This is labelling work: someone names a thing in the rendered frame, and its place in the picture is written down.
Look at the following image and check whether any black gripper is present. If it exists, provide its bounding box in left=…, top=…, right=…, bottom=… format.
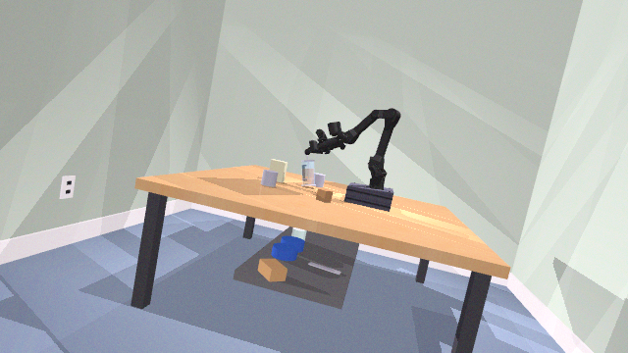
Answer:
left=305, top=138, right=334, bottom=154

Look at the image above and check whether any french press coffee maker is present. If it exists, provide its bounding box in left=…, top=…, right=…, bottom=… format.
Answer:
left=301, top=152, right=316, bottom=186

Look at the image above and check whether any white block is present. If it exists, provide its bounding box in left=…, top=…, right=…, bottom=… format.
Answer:
left=270, top=160, right=288, bottom=182

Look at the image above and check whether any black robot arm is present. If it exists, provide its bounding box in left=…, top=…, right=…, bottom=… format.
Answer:
left=316, top=108, right=401, bottom=190

